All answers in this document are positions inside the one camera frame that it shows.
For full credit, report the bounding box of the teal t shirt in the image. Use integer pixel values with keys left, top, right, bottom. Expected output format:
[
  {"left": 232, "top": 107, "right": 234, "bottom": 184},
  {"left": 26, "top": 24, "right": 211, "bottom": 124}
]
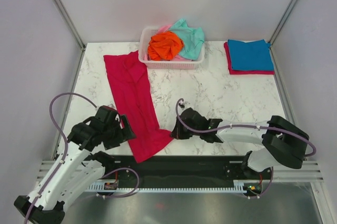
[{"left": 169, "top": 18, "right": 205, "bottom": 60}]

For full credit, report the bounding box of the aluminium frame post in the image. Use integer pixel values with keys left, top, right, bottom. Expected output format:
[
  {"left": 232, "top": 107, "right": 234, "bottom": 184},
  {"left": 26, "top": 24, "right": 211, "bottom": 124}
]
[
  {"left": 52, "top": 0, "right": 86, "bottom": 51},
  {"left": 269, "top": 0, "right": 299, "bottom": 45}
]

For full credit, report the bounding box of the folded red t shirt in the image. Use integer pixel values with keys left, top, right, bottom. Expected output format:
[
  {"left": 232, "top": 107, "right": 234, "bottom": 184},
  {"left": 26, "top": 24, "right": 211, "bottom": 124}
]
[{"left": 224, "top": 42, "right": 275, "bottom": 75}]

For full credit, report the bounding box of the folded blue t shirt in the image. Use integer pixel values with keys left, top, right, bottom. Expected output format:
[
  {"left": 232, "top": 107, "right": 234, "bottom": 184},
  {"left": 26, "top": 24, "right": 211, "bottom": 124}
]
[{"left": 227, "top": 40, "right": 274, "bottom": 71}]

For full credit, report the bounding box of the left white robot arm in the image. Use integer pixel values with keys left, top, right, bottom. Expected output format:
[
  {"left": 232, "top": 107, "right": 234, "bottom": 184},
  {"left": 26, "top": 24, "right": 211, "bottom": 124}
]
[{"left": 14, "top": 105, "right": 136, "bottom": 223}]

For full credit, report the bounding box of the right aluminium frame post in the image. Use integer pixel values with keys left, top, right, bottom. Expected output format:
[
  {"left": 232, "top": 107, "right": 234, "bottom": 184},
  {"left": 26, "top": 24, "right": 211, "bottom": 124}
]
[{"left": 269, "top": 0, "right": 299, "bottom": 45}]

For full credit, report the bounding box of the crimson red t shirt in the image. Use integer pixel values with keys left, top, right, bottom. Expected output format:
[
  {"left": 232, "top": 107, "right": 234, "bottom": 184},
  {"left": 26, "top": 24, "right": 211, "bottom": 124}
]
[{"left": 103, "top": 51, "right": 173, "bottom": 163}]

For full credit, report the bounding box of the pink plastic laundry basket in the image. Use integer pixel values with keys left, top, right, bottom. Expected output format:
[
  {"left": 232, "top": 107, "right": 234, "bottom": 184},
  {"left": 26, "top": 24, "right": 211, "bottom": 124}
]
[{"left": 138, "top": 26, "right": 205, "bottom": 70}]

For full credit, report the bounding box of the orange t shirt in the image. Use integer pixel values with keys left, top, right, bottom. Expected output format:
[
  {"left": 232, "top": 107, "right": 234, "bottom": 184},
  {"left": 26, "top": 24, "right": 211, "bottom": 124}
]
[{"left": 147, "top": 31, "right": 184, "bottom": 61}]

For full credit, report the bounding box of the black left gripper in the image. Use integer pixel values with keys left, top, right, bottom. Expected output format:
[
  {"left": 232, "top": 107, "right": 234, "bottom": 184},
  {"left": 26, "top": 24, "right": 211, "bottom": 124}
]
[{"left": 103, "top": 114, "right": 136, "bottom": 150}]

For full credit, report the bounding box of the left aluminium frame post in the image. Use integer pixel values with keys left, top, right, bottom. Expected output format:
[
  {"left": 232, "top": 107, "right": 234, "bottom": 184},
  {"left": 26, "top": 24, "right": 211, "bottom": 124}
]
[{"left": 52, "top": 0, "right": 86, "bottom": 51}]

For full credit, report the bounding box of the white cable duct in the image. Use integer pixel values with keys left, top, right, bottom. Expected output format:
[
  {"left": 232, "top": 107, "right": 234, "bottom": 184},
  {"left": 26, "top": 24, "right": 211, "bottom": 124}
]
[{"left": 85, "top": 181, "right": 247, "bottom": 193}]

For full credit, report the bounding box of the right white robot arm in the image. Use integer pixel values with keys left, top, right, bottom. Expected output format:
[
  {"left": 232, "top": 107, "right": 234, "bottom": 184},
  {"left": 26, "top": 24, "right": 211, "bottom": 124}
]
[{"left": 171, "top": 108, "right": 309, "bottom": 179}]

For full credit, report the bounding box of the pink t shirt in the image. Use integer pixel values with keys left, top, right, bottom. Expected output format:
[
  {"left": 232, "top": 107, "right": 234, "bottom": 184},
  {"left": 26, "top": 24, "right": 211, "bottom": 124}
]
[{"left": 157, "top": 24, "right": 172, "bottom": 34}]

